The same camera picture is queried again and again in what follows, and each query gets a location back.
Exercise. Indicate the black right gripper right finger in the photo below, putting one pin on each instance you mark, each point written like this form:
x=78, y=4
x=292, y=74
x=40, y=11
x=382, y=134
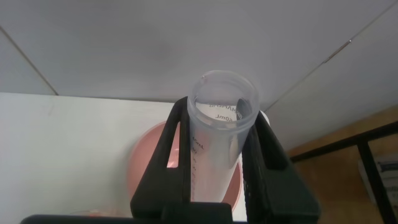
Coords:
x=273, y=186

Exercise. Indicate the pink bowl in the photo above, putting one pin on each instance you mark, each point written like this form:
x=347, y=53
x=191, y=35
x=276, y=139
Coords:
x=140, y=161

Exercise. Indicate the black metal furniture frame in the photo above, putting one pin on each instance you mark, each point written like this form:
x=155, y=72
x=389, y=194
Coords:
x=370, y=168

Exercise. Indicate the grey labelled box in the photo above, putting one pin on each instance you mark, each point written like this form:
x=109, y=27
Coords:
x=387, y=174

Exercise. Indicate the red pigment test tube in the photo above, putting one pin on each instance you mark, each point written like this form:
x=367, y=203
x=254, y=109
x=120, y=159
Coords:
x=217, y=149

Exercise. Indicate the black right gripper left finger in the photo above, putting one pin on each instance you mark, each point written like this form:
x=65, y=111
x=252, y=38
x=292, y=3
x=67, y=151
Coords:
x=161, y=186

